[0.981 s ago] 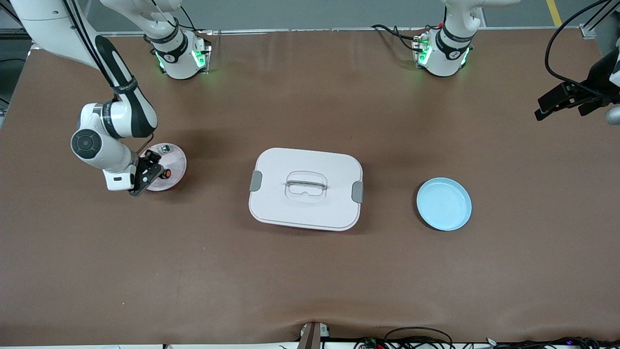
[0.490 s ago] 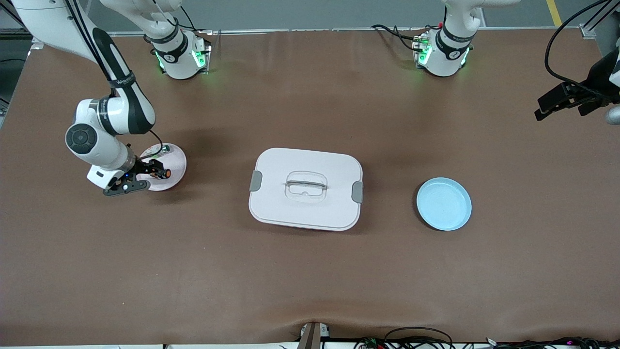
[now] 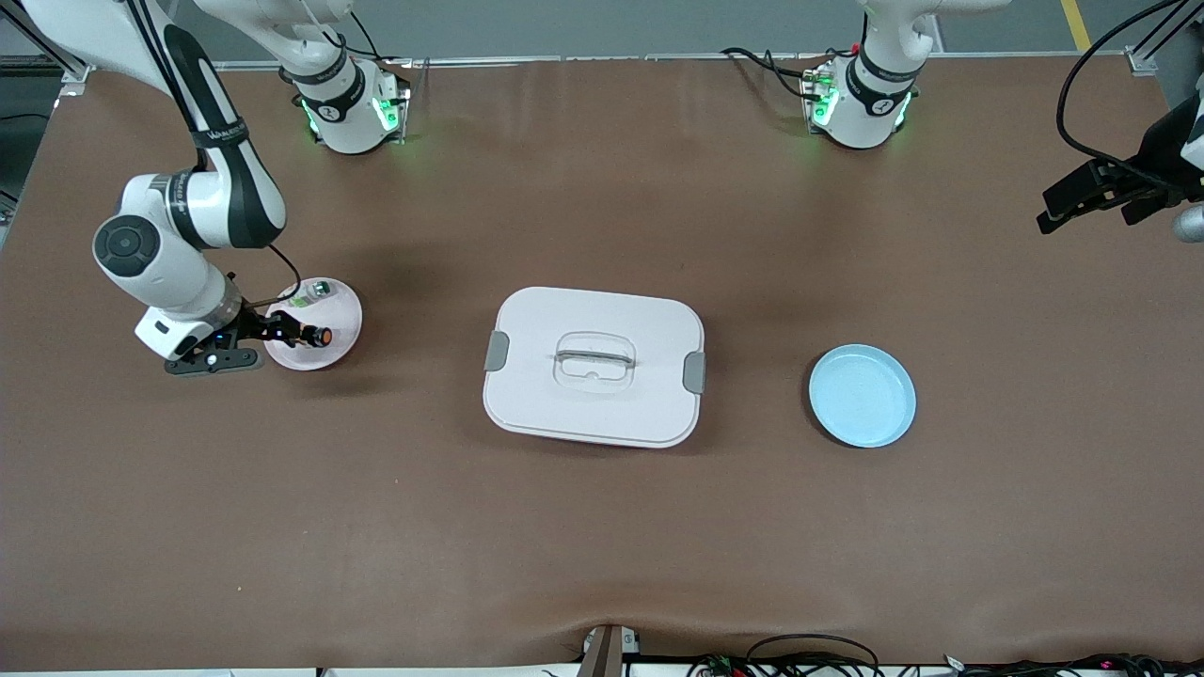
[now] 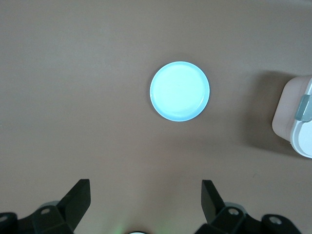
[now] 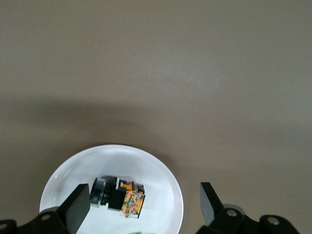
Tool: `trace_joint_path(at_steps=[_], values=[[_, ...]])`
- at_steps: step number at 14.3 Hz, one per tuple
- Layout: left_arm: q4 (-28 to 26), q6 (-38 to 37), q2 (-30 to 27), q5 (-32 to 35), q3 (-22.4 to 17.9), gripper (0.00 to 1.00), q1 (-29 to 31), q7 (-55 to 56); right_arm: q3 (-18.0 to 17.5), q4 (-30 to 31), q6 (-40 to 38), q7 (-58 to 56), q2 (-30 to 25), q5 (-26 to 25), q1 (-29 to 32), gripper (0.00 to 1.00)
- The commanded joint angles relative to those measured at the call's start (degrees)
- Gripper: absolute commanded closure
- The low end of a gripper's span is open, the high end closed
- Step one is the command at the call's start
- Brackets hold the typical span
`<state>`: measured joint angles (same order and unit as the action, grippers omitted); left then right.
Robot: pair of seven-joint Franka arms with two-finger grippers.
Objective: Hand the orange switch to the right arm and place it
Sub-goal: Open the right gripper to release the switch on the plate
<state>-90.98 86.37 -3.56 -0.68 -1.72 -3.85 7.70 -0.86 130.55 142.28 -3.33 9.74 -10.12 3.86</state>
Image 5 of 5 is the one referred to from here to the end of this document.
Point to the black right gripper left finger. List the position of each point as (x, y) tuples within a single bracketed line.
[(73, 207)]

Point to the orange push-button switch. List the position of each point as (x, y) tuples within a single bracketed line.
[(117, 197)]

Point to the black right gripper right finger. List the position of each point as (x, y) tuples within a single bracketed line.
[(210, 207)]

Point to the green push-button switch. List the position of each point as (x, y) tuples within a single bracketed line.
[(135, 232)]

